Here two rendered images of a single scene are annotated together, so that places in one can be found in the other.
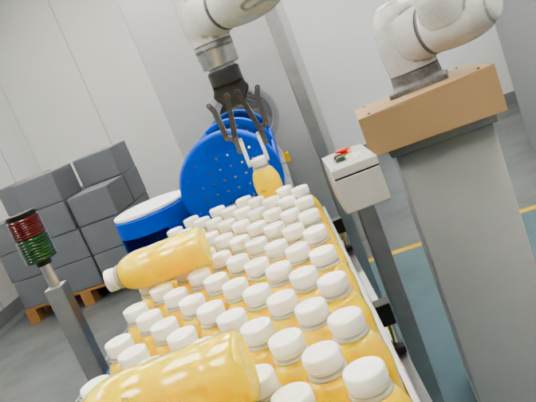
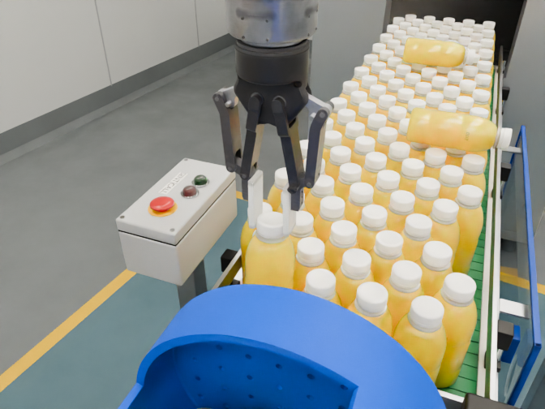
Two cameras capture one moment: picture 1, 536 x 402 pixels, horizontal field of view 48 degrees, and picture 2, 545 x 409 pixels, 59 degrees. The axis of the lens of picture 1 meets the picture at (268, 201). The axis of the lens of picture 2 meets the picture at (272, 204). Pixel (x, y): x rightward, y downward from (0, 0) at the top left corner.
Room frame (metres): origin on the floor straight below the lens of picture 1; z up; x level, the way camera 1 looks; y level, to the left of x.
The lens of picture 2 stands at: (1.90, 0.14, 1.52)
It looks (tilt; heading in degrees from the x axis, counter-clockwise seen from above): 34 degrees down; 198
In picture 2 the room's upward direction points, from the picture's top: straight up
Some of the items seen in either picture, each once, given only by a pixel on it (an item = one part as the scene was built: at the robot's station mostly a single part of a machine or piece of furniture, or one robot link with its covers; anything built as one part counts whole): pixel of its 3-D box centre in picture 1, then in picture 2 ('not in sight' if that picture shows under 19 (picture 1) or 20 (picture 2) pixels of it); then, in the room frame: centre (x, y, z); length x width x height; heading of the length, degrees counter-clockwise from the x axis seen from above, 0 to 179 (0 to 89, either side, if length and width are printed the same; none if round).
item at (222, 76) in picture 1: (229, 86); (272, 80); (1.43, -0.01, 1.33); 0.08 x 0.07 x 0.09; 86
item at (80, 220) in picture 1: (80, 229); not in sight; (5.50, 1.69, 0.59); 1.20 x 0.80 x 1.19; 79
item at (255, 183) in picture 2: (262, 146); (255, 200); (1.42, -0.04, 1.18); 0.03 x 0.01 x 0.07; 176
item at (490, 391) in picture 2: not in sight; (498, 139); (0.68, 0.34, 0.96); 1.60 x 0.01 x 0.03; 176
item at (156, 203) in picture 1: (149, 206); not in sight; (2.21, 0.41, 1.03); 0.28 x 0.28 x 0.01
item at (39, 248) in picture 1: (36, 247); not in sight; (1.19, 0.46, 1.18); 0.06 x 0.06 x 0.05
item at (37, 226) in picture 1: (26, 227); not in sight; (1.19, 0.46, 1.23); 0.06 x 0.06 x 0.04
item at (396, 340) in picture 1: (388, 325); not in sight; (0.82, -0.10, 0.94); 0.03 x 0.02 x 0.08; 176
